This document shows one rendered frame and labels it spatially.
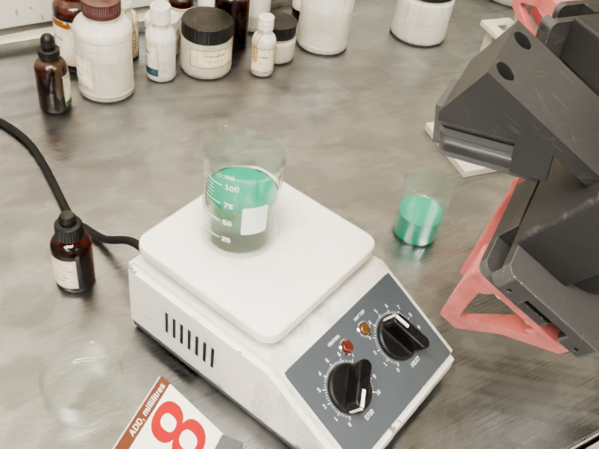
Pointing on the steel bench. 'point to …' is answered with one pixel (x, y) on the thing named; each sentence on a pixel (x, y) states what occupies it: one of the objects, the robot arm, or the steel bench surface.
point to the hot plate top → (263, 265)
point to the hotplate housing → (160, 312)
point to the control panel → (347, 423)
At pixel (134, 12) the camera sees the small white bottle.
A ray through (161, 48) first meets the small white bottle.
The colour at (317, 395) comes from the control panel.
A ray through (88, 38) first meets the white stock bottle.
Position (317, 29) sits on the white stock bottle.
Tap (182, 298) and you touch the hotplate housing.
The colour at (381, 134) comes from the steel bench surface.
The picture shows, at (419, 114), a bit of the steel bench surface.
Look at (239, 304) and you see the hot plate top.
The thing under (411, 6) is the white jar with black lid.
